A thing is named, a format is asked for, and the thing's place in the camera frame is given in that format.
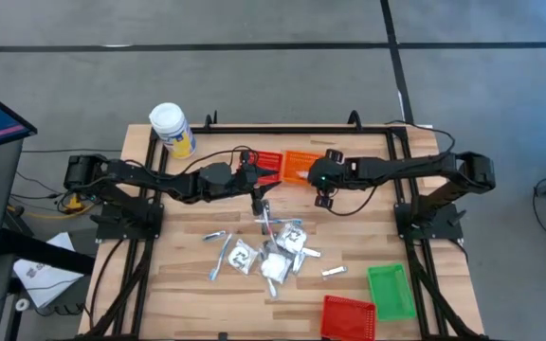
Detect green plastic mesh basket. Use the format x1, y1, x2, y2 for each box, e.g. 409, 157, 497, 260
366, 263, 418, 322

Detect cotton balls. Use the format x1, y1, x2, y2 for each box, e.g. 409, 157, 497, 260
259, 250, 293, 284

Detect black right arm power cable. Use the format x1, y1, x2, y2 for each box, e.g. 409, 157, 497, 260
386, 120, 457, 157

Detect orange plastic mesh basket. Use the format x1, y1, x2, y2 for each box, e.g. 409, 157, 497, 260
282, 150, 324, 186

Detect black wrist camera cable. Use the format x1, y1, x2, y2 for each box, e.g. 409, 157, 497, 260
177, 145, 258, 179
327, 184, 381, 218

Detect black support beam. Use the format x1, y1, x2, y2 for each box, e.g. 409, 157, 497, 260
0, 228, 97, 277

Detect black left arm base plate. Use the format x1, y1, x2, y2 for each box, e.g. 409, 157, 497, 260
95, 201, 165, 241

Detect yellow white wipes canister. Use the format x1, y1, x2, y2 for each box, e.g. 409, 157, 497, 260
148, 101, 197, 160

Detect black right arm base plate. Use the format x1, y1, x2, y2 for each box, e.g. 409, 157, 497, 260
394, 202, 464, 242

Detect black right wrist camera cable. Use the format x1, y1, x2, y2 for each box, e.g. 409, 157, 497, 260
327, 184, 381, 218

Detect black left wrist camera cable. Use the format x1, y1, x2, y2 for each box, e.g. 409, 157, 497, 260
177, 145, 258, 179

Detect black metal table frame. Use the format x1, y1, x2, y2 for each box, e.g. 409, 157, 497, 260
81, 109, 490, 341

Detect yellow cable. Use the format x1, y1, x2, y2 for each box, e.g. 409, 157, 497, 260
7, 196, 95, 221

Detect red plastic mesh basket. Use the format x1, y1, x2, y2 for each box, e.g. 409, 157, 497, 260
319, 295, 377, 341
252, 150, 284, 186

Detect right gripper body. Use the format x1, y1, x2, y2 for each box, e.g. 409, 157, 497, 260
308, 149, 350, 209

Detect white paper sheet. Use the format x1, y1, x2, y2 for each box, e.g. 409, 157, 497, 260
12, 231, 85, 310

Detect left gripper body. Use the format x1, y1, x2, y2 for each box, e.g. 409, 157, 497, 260
232, 151, 264, 217

